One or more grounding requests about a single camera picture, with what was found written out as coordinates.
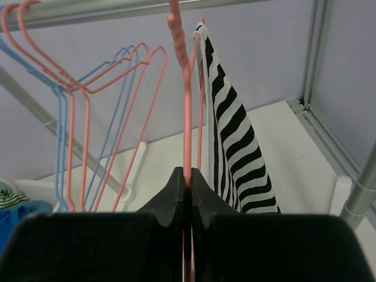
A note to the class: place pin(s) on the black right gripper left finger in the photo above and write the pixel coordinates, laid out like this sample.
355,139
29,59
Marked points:
146,245

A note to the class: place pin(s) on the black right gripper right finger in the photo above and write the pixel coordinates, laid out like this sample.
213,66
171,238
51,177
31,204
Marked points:
230,246

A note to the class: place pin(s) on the black white striped tank top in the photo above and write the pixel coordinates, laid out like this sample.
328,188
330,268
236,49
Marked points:
236,169

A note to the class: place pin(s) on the bright blue tank top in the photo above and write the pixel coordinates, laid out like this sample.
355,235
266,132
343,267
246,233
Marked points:
10,218

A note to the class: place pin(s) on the green white striped tank top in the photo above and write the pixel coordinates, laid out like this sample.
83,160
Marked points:
10,198

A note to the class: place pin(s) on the light blue wire hanger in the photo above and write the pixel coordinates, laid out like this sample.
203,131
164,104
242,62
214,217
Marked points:
64,139

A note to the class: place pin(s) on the pink hanger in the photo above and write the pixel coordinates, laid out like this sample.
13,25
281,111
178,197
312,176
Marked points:
136,56
80,48
186,63

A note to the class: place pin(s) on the grey blue tank top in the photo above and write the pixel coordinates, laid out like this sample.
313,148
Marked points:
34,207

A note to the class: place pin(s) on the white plastic perforated basket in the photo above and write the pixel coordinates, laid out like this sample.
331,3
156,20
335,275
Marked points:
33,189

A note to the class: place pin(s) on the metal clothes rack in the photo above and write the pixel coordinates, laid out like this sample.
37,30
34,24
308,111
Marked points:
36,14

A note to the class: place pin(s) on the right rear frame post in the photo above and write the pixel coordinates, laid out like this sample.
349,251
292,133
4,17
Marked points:
316,103

